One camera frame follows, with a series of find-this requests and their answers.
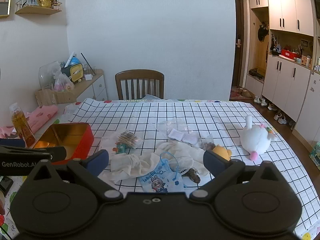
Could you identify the clear plastic bag with papers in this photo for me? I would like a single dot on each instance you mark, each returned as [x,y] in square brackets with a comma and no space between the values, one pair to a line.
[178,131]

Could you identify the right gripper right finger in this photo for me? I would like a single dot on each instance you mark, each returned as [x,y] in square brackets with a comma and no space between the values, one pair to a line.
[214,163]

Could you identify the yellow plush toy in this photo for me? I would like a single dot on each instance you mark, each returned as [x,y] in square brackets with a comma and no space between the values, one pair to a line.
[222,152]

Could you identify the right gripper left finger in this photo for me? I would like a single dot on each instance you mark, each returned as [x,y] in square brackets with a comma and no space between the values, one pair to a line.
[96,163]

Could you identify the white side cabinet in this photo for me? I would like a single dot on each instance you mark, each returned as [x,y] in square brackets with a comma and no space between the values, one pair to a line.
[94,88]

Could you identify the small bag of dried bits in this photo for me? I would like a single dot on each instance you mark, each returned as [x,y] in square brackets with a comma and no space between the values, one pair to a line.
[207,144]

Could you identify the pink folded cloth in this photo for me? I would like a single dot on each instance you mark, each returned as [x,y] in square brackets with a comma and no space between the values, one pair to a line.
[35,119]

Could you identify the white cloth rag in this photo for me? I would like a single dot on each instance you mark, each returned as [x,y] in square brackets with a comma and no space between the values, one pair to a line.
[181,158]

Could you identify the cotton swab bag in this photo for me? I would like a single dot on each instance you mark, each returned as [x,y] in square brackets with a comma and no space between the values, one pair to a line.
[129,139]

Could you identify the plastic bag of pink items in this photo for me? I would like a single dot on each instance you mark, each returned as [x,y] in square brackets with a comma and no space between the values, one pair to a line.
[62,83]

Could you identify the cardboard box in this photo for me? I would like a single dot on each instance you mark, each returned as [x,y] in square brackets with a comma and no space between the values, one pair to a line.
[47,97]

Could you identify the black white grid tablecloth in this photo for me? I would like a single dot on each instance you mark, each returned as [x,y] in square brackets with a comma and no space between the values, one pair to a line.
[220,122]

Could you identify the red box on counter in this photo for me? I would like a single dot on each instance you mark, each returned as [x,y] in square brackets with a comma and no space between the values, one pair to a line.
[290,55]

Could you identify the blue labubu mask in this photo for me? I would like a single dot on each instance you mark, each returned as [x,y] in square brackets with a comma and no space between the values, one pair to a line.
[165,178]

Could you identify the brown wooden chair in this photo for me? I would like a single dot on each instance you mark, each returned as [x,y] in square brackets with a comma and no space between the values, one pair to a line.
[138,83]

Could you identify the amber drink bottle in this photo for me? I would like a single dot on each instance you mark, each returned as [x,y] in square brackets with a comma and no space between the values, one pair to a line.
[21,125]

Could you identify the small toy card packet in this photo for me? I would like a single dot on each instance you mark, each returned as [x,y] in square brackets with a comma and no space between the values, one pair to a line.
[119,148]

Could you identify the dark brown door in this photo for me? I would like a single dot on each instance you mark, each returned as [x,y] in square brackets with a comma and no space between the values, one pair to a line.
[239,38]

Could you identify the white plush bunny toy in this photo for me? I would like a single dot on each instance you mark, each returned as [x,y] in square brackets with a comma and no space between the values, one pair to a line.
[255,139]

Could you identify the wooden wall shelf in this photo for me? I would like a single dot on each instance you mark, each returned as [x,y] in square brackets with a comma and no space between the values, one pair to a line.
[32,7]

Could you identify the white wall cabinet unit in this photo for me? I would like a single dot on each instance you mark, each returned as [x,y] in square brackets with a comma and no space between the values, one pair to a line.
[282,46]

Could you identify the brown hair scrunchie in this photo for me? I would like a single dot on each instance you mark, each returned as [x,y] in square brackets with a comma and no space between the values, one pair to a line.
[192,175]

